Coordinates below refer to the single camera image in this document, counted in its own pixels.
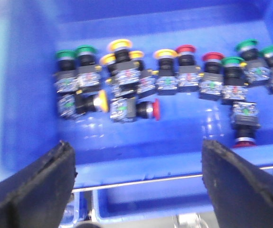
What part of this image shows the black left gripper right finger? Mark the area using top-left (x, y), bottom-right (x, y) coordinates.
top-left (201, 140), bottom-right (273, 228)

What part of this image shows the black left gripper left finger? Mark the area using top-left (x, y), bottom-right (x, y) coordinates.
top-left (0, 142), bottom-right (76, 228)

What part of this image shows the red push button switch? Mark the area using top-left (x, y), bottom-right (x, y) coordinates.
top-left (110, 97), bottom-right (160, 123)
top-left (199, 52), bottom-right (225, 101)
top-left (176, 44), bottom-right (201, 93)
top-left (230, 101), bottom-right (261, 148)

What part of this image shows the blue crate with buttons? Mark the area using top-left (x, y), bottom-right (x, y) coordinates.
top-left (0, 0), bottom-right (273, 186)

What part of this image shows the lower left blue crate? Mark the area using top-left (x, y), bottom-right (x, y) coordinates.
top-left (74, 185), bottom-right (273, 224)

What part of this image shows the yellow push button switch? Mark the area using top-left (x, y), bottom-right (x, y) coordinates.
top-left (99, 53), bottom-right (121, 98)
top-left (153, 48), bottom-right (178, 95)
top-left (129, 50), bottom-right (156, 98)
top-left (56, 89), bottom-right (109, 120)
top-left (107, 38), bottom-right (141, 87)

